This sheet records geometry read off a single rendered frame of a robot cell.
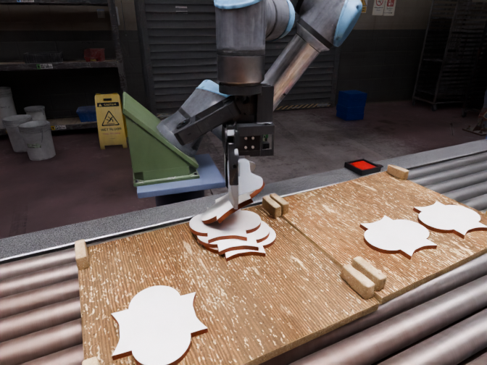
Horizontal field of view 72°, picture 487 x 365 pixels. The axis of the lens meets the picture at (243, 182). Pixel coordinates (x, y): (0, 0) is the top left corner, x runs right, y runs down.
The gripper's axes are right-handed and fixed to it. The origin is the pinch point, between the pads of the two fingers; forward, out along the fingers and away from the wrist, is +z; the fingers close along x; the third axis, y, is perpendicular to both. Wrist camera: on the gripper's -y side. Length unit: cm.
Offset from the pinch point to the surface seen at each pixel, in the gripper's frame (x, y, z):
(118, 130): 337, -94, 81
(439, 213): 1.6, 46.0, 8.6
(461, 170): 28, 74, 11
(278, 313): -20.0, 4.9, 9.8
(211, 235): -2.9, -3.7, 6.8
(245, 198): -1.6, 2.7, 0.0
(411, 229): -3.6, 36.1, 8.7
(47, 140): 315, -163, 82
